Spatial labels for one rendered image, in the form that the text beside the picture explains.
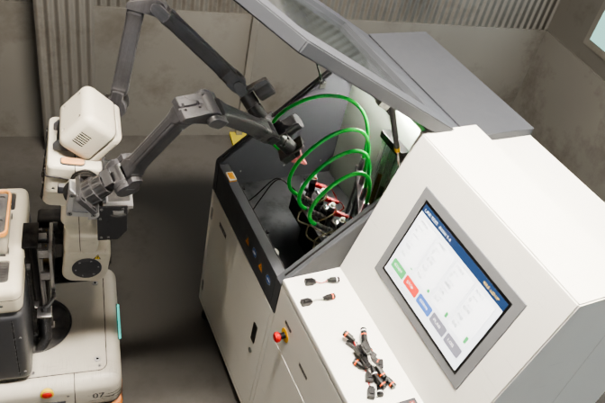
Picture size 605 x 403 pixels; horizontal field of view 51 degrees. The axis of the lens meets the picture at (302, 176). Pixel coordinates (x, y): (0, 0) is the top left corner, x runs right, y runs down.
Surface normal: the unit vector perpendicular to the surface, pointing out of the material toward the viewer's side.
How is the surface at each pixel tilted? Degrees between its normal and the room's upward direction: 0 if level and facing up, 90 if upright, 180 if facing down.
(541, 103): 90
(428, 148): 76
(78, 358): 0
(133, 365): 0
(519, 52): 90
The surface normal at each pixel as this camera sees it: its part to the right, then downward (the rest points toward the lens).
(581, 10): -0.95, 0.03
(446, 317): -0.83, -0.06
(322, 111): 0.40, 0.63
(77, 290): 0.18, -0.77
